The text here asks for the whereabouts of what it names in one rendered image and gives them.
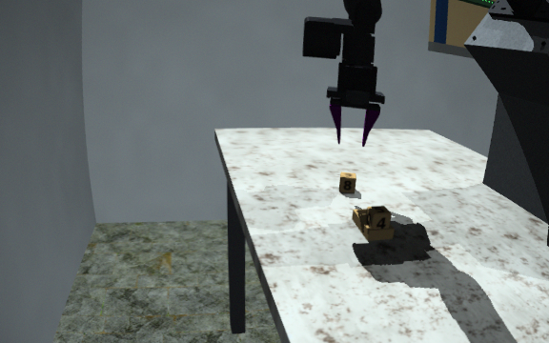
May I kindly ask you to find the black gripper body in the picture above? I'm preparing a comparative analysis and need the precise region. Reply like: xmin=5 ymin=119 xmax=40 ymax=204
xmin=327 ymin=59 xmax=385 ymax=111

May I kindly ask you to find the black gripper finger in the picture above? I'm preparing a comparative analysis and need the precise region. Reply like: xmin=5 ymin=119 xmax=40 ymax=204
xmin=330 ymin=104 xmax=341 ymax=144
xmin=362 ymin=110 xmax=380 ymax=147

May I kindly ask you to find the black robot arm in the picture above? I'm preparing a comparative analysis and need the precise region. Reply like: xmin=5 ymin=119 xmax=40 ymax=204
xmin=303 ymin=0 xmax=549 ymax=105

